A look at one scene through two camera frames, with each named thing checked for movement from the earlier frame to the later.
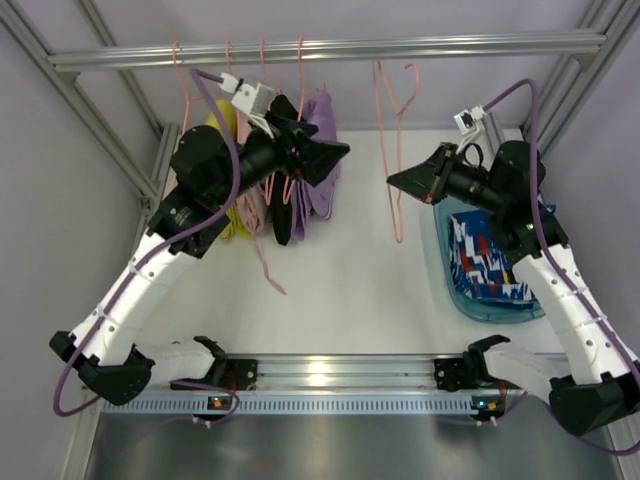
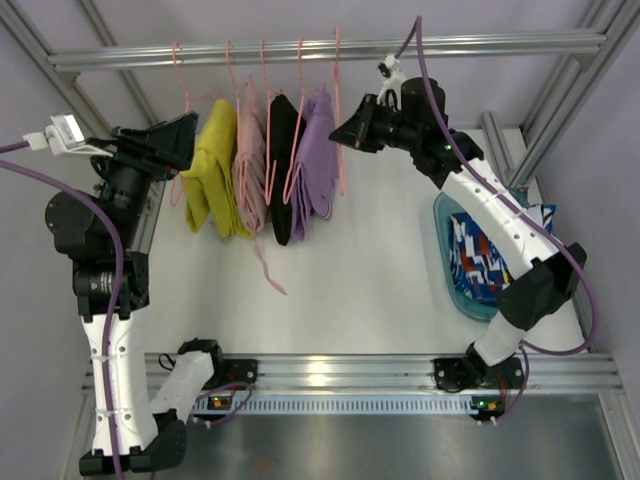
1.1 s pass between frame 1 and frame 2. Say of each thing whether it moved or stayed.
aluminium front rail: stayed
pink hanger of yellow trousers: stayed
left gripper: moved
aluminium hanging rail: stayed
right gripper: moved
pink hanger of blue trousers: moved
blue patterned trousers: stayed
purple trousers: stayed
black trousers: stayed
